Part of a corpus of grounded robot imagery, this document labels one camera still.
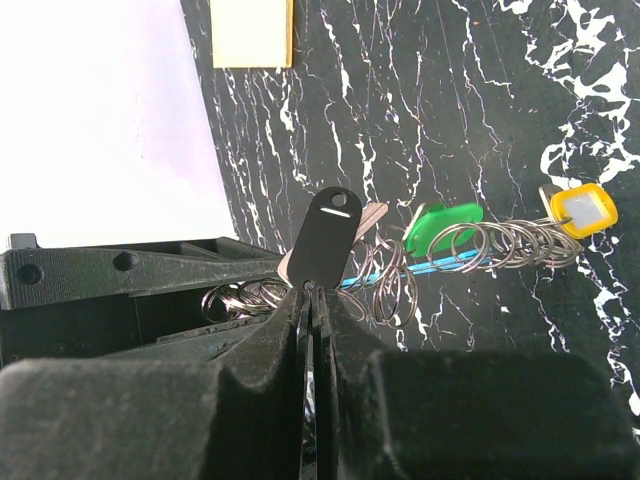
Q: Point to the green tagged key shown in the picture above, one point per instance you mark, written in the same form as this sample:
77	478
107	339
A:
429	221

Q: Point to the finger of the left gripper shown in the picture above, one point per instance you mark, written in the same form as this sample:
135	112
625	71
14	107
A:
84	302

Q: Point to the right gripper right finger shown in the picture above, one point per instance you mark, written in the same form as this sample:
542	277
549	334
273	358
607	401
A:
386	414

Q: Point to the black tagged key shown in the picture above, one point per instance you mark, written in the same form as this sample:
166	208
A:
334	221

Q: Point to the metal key organizer with rings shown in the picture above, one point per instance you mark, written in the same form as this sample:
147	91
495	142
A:
513	244

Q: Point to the blue organizer handle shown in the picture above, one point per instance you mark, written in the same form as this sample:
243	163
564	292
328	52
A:
457	263

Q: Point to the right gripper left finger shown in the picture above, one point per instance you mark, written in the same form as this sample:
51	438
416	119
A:
238	416

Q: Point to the yellow notepad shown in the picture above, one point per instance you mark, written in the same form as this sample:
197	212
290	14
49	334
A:
252	34

